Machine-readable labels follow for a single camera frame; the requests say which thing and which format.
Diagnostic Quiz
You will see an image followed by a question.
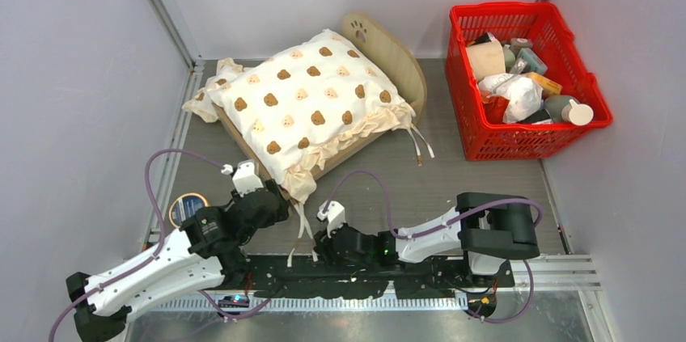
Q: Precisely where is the large bear print cushion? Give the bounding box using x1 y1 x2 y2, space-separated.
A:
211 29 416 203

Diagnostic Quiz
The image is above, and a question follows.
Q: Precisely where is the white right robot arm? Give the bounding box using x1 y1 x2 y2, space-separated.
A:
314 192 544 286

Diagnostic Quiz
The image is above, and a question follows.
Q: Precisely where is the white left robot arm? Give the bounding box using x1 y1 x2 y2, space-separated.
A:
66 180 290 341

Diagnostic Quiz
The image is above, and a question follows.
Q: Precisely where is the tape roll with blue core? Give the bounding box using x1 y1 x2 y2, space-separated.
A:
167 192 209 228

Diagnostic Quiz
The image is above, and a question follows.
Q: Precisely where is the small bear print pillow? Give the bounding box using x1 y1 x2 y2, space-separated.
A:
181 57 252 124

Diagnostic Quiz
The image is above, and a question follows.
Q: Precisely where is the red plastic basket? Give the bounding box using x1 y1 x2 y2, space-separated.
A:
446 2 612 161

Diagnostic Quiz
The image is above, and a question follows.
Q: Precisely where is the white crumpled bag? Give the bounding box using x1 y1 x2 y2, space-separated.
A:
477 73 542 124

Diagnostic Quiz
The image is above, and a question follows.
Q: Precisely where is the grey bottle with beige cap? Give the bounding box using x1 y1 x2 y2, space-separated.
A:
544 95 594 126

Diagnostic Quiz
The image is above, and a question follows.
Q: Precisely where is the yellow box in basket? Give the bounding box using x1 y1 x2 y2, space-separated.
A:
525 72 562 99

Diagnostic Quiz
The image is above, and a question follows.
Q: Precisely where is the teal box in basket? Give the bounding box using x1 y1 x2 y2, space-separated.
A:
517 48 548 75

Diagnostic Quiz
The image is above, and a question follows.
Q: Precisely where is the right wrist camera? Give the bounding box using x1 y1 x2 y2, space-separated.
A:
316 201 346 238

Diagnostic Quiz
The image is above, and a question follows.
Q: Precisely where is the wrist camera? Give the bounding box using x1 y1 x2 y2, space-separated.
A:
316 201 346 238
220 159 264 196

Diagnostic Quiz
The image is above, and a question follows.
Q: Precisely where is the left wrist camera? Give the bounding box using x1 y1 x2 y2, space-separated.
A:
220 159 264 196

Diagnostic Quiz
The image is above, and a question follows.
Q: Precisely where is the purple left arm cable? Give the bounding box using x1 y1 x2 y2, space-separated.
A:
48 149 280 342

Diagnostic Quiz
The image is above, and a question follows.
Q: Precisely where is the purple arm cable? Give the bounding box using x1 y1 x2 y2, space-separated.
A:
320 169 545 326
48 149 280 342

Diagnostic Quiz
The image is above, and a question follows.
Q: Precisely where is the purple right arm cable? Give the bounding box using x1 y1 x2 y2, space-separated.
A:
320 169 545 326

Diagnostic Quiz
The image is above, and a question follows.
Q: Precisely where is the wooden pet bed frame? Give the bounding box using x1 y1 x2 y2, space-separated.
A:
214 12 427 202

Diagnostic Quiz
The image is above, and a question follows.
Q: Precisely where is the aluminium frame rail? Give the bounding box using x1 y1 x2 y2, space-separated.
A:
121 0 205 73

